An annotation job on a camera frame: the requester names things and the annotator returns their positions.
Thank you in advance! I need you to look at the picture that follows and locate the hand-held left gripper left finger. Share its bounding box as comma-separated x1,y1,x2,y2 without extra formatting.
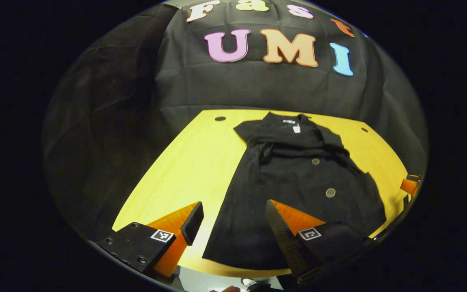
96,202,204,280

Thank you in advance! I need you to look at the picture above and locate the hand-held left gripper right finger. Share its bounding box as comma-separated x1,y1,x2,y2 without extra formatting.
265,199,376,284

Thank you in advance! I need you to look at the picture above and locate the black buttoned shirt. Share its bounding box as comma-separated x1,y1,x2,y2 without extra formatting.
202,112,387,271

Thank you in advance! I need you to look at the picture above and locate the black backdrop cloth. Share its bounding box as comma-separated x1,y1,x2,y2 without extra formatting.
43,0,428,244

